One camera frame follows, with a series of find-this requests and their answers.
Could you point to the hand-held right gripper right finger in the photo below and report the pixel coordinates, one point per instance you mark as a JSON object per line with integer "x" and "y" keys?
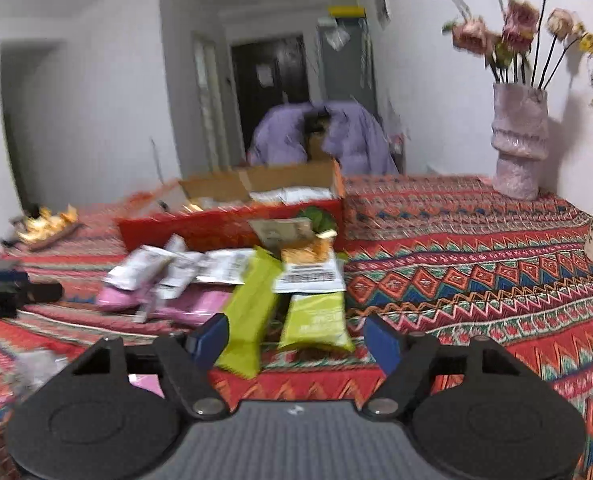
{"x": 380, "y": 342}

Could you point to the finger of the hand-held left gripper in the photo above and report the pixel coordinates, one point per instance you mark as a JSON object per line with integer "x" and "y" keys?
{"x": 44, "y": 293}

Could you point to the red cardboard box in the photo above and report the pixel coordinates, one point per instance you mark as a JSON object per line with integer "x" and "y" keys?
{"x": 201, "y": 230}

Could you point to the orange and white snack packet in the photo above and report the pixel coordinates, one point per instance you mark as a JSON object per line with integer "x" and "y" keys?
{"x": 309, "y": 272}

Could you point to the purple puffer jacket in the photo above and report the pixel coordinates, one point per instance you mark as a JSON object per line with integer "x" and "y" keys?
{"x": 356, "y": 135}

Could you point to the dark entrance door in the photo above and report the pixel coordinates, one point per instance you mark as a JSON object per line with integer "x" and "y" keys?
{"x": 271, "y": 70}

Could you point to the clear plastic wrapper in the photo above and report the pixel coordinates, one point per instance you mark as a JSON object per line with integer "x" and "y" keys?
{"x": 39, "y": 370}

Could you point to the short green snack packet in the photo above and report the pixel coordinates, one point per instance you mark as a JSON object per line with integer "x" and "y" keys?
{"x": 314, "y": 325}

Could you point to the golden ornament tray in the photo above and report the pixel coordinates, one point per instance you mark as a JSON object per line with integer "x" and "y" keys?
{"x": 46, "y": 227}

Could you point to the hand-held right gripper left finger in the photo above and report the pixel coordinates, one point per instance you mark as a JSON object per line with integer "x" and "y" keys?
{"x": 210, "y": 339}

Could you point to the long green snack packet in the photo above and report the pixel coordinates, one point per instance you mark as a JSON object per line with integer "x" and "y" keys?
{"x": 249, "y": 310}

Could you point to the pink snack packet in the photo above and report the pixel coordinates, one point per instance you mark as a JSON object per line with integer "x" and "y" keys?
{"x": 119, "y": 299}
{"x": 196, "y": 305}

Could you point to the pink textured vase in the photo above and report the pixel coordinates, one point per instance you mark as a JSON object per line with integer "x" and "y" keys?
{"x": 518, "y": 135}

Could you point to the colourful patterned tablecloth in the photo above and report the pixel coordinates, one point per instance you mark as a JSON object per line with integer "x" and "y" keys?
{"x": 476, "y": 260}

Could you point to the grey cabinet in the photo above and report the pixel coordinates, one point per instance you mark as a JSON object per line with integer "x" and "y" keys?
{"x": 346, "y": 75}

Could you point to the yellow box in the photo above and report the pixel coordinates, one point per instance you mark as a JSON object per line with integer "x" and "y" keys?
{"x": 346, "y": 10}

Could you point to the beige snack packet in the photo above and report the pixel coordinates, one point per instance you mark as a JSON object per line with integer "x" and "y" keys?
{"x": 281, "y": 235}

